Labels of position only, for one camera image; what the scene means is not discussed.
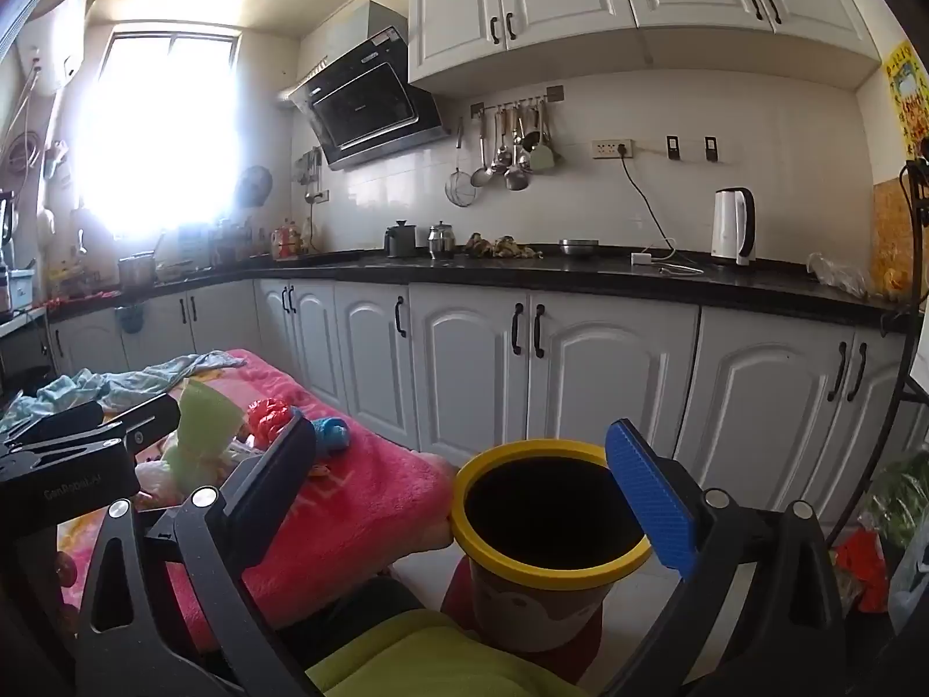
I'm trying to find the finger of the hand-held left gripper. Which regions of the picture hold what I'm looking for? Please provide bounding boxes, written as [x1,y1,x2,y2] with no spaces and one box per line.
[3,401,106,445]
[87,407,181,455]

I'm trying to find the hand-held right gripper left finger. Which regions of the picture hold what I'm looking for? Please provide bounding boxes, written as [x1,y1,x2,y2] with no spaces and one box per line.
[73,410,321,697]

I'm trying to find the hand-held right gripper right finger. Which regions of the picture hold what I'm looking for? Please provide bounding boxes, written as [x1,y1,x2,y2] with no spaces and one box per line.
[602,418,850,697]

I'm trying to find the red snack wrapper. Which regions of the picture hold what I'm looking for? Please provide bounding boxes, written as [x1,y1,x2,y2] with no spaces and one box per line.
[245,398,302,447]

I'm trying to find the yellow-rimmed beige bin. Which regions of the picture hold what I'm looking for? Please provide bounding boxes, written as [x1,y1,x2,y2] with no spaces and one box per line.
[448,439,654,655]

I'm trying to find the light blue cloth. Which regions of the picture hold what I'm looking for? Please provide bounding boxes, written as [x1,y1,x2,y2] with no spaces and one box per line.
[0,350,248,437]

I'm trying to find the blue fuzzy cloth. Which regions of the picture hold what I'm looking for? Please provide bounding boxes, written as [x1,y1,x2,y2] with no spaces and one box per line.
[312,417,354,455]

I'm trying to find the pink printed blanket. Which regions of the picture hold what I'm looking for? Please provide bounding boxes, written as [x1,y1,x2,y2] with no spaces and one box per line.
[58,348,458,651]

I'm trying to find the steel cooking pot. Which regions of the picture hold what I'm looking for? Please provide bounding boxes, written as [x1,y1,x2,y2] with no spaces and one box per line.
[118,253,158,290]

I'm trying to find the white base cabinet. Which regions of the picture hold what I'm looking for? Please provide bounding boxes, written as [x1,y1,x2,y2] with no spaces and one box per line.
[44,276,929,524]

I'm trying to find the red patterned pot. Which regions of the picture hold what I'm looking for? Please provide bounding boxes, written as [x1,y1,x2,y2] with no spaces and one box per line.
[270,221,303,261]

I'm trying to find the red plastic bag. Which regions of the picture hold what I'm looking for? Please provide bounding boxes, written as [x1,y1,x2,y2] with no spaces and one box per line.
[831,530,891,615]

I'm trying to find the black countertop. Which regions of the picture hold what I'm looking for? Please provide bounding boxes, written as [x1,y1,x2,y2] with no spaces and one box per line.
[47,247,916,335]

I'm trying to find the bag of green vegetables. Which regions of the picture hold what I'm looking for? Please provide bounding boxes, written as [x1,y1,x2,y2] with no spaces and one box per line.
[863,450,929,554]

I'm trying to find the yellow-green pants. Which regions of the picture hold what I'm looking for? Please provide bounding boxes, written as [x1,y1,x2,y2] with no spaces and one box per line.
[305,608,589,697]

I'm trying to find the black lidded pot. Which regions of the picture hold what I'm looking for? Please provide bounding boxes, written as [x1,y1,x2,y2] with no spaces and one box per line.
[384,220,419,260]

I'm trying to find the white plastic bag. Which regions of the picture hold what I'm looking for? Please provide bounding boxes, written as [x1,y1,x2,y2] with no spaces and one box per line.
[889,523,929,634]

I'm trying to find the white electric kettle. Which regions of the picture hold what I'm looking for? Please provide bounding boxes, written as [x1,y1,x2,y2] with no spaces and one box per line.
[710,187,757,267]

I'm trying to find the bright window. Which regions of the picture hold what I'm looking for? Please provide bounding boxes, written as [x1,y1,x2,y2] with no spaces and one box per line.
[76,33,244,233]

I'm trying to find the clear plastic bag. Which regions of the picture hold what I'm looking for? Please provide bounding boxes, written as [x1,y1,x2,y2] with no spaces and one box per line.
[805,253,872,300]

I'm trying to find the brown lumpy food pile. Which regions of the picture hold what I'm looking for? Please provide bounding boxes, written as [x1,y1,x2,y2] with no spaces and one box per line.
[464,232,545,261]

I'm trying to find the row of hanging steel utensils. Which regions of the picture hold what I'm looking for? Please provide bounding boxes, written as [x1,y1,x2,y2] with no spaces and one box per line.
[470,98,560,192]

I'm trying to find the black microwave oven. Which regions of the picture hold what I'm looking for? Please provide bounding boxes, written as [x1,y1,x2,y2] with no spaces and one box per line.
[289,0,452,171]

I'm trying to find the white water heater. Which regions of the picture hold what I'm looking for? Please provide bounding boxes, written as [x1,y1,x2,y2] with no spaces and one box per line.
[15,0,95,95]

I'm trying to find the black power cable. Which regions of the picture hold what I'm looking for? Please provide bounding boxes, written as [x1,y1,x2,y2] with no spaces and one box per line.
[618,149,679,264]

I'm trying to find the hanging wire strainer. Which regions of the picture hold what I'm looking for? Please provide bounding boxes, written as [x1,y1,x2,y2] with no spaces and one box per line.
[444,120,480,209]

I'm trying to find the cork wall panel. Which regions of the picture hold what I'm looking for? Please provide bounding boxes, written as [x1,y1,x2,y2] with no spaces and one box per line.
[871,181,929,293]

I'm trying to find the yellow wall poster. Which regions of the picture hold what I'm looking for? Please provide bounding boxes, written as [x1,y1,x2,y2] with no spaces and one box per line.
[881,39,929,161]

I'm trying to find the white wall cabinet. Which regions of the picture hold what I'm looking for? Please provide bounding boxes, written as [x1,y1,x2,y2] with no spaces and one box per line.
[406,0,883,95]

